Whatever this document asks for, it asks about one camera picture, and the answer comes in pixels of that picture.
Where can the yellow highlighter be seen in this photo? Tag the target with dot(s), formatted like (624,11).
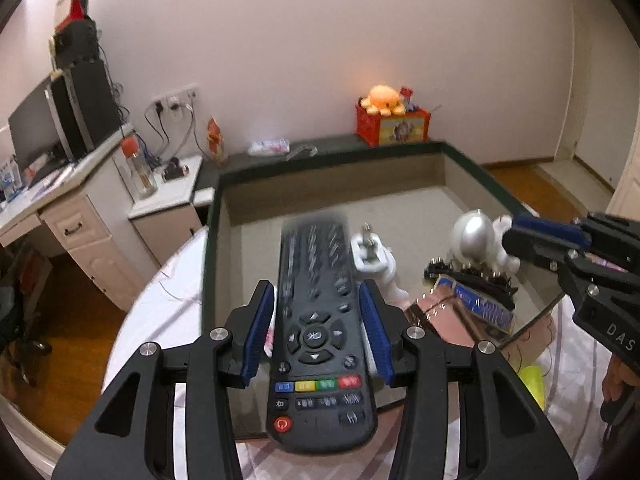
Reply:
(531,382)

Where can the clear phone case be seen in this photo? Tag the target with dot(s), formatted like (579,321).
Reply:
(302,151)

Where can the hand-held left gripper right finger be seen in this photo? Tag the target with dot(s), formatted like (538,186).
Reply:
(377,335)

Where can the white door frame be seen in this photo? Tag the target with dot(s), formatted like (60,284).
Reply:
(627,175)

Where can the black computer monitor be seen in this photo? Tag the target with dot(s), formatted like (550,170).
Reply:
(32,125)

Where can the person's right hand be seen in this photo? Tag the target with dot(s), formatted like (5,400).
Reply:
(615,385)

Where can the black keyboard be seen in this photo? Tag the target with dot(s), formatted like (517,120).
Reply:
(45,172)

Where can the clear bottle orange cap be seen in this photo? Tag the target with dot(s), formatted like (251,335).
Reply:
(140,170)

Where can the white astronaut figurine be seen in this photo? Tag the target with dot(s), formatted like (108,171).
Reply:
(472,235)

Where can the black office chair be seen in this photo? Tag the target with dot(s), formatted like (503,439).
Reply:
(15,320)

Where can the white striped bed cover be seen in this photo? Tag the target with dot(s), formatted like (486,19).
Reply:
(165,310)

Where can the white nightstand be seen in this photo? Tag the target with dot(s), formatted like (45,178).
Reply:
(165,220)

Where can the black remote control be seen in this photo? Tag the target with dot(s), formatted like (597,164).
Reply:
(320,360)

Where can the copper metal cup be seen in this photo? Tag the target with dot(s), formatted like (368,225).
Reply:
(435,322)

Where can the red toy crate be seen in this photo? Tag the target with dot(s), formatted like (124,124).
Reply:
(400,127)

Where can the black speaker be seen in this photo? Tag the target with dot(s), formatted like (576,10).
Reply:
(77,42)

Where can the white wall power outlet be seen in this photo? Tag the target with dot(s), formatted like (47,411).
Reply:
(180,97)

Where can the orange octopus plush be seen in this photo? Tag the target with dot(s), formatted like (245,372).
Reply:
(382,99)

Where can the small cream desk fan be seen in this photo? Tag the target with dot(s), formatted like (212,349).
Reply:
(54,47)

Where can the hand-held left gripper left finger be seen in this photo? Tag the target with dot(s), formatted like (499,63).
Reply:
(257,335)

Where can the black computer tower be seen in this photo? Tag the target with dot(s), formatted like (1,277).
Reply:
(85,110)

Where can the white wipes pack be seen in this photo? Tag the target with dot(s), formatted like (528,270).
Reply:
(267,147)

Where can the pink storage box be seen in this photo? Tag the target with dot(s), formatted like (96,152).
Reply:
(400,200)

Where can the white desk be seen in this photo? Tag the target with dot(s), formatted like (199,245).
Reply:
(90,230)

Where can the red desk calendar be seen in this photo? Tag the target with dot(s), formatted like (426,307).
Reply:
(72,10)

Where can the blue printed snack packet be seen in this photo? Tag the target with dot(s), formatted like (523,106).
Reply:
(480,307)

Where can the black hair clips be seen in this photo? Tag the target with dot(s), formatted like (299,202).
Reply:
(492,285)

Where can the black webcam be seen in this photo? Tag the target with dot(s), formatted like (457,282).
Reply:
(175,170)

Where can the blue printed box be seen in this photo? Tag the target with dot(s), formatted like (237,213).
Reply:
(7,180)

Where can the black low bench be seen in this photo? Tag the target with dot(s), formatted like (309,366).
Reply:
(340,147)

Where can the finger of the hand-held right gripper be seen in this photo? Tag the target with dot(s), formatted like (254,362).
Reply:
(550,230)
(535,250)

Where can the white round plug adapter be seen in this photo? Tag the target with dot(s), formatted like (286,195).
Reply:
(372,265)

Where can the orange figurine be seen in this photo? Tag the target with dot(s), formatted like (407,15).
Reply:
(216,140)

